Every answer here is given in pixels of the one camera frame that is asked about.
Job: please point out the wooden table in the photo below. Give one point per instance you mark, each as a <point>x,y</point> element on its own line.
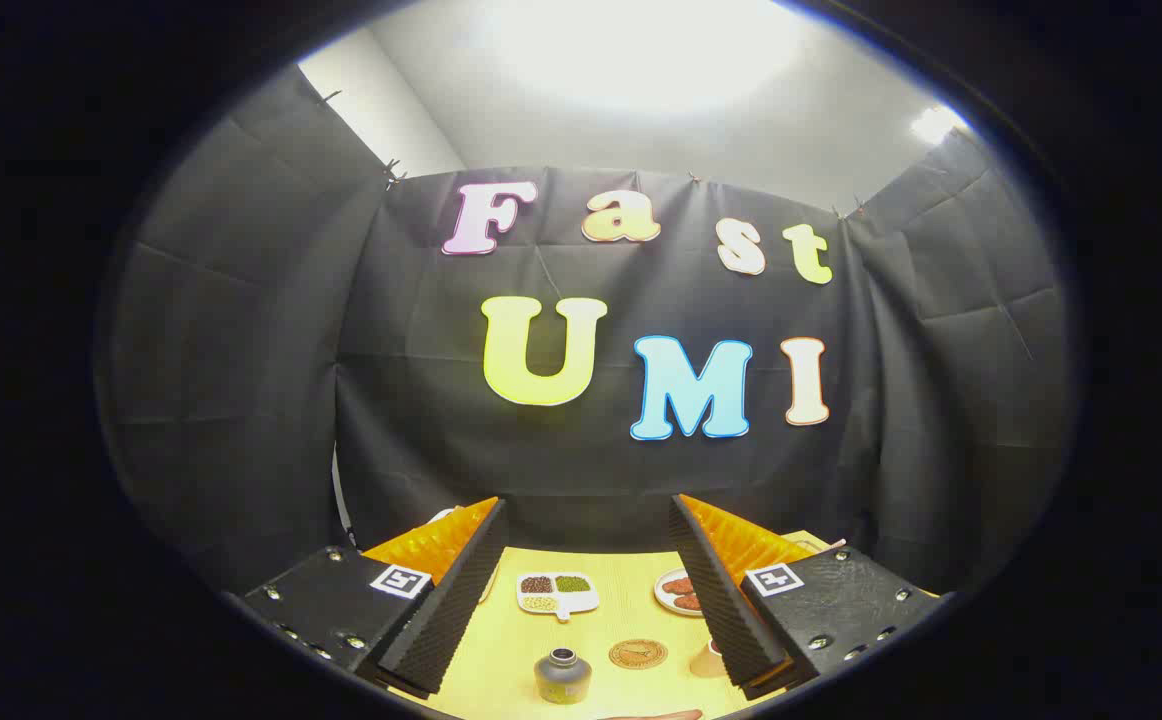
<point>621,610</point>

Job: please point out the white divided dish of beans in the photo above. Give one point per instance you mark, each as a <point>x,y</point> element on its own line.
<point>556,595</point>

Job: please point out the brown meat slice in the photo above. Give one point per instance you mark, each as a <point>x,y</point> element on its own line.
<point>687,602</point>
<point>679,585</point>

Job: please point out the white oval plate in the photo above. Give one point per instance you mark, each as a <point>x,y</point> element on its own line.
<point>665,598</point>

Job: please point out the black backdrop cloth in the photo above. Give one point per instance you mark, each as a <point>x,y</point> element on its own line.
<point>421,400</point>

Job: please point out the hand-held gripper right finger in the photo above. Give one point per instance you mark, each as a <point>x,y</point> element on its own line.
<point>731,620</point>

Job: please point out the silver juice bottle green label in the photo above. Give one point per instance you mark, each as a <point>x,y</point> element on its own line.
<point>562,680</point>

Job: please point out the round cork coaster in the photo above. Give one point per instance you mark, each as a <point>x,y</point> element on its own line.
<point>638,654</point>

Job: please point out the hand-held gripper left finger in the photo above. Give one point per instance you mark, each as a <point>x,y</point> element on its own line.
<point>441,620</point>

